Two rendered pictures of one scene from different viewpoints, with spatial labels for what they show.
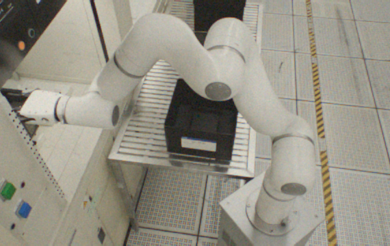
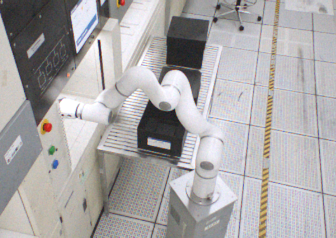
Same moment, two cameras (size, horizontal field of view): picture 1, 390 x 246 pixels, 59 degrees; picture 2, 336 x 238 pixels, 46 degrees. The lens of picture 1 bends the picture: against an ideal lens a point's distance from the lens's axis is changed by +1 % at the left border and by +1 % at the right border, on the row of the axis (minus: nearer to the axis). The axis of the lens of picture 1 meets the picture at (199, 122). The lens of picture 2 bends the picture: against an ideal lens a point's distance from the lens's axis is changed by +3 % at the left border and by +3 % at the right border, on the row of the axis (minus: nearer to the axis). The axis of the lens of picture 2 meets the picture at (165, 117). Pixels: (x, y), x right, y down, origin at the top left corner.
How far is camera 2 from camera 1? 93 cm
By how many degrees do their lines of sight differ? 5
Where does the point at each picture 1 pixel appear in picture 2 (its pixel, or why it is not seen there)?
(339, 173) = (276, 187)
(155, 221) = (122, 209)
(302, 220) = (222, 198)
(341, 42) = (298, 78)
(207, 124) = (167, 132)
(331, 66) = (285, 99)
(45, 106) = (70, 107)
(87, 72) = (88, 89)
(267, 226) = (198, 199)
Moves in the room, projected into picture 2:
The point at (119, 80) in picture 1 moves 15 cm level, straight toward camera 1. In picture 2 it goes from (116, 97) to (121, 119)
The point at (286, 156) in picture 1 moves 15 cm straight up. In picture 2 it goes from (204, 146) to (208, 125)
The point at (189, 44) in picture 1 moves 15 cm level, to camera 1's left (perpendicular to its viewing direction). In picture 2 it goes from (153, 83) to (118, 79)
